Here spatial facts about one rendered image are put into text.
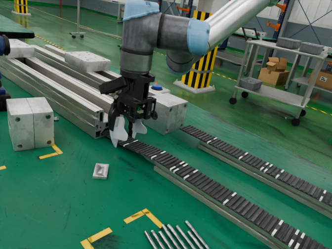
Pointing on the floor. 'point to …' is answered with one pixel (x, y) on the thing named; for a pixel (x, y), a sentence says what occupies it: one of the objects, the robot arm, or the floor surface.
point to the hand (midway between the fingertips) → (122, 139)
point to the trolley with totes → (264, 91)
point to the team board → (92, 29)
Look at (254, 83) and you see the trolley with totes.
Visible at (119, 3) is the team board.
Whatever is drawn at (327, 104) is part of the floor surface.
